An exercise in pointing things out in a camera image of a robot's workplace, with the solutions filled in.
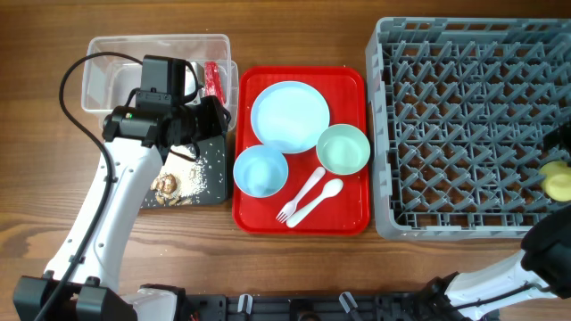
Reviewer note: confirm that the white plastic spoon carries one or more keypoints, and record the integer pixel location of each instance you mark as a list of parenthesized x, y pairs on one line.
[(331, 188)]

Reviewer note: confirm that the red serving tray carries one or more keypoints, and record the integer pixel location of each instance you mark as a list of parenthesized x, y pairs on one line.
[(348, 213)]

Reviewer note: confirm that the mint green bowl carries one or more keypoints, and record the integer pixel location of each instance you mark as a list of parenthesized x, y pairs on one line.
[(343, 149)]

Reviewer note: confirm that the white plastic fork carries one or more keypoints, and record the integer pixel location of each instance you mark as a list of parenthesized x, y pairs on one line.
[(289, 208)]

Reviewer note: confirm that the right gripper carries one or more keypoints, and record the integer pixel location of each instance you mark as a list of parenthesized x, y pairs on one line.
[(558, 139)]

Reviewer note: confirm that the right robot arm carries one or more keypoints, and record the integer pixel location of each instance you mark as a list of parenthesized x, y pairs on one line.
[(540, 270)]

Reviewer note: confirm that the light blue plate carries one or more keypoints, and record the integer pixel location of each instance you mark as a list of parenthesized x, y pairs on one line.
[(290, 116)]

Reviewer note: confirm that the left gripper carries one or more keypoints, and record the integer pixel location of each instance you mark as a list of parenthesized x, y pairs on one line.
[(216, 122)]

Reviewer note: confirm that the black plastic tray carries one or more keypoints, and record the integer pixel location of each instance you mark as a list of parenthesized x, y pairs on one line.
[(209, 178)]

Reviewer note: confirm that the red sauce packet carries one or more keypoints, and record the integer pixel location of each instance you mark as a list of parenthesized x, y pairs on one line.
[(213, 85)]

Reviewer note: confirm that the grey dishwasher rack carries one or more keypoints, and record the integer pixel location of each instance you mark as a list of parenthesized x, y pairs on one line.
[(460, 108)]

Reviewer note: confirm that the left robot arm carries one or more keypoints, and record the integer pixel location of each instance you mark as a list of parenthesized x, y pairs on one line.
[(81, 281)]

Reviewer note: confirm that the rice and food scraps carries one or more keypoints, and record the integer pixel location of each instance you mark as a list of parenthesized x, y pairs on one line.
[(183, 183)]

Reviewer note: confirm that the light blue small bowl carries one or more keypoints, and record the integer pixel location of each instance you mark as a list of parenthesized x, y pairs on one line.
[(260, 171)]

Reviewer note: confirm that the yellow plastic cup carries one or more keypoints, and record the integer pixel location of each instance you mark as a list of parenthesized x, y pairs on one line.
[(556, 182)]

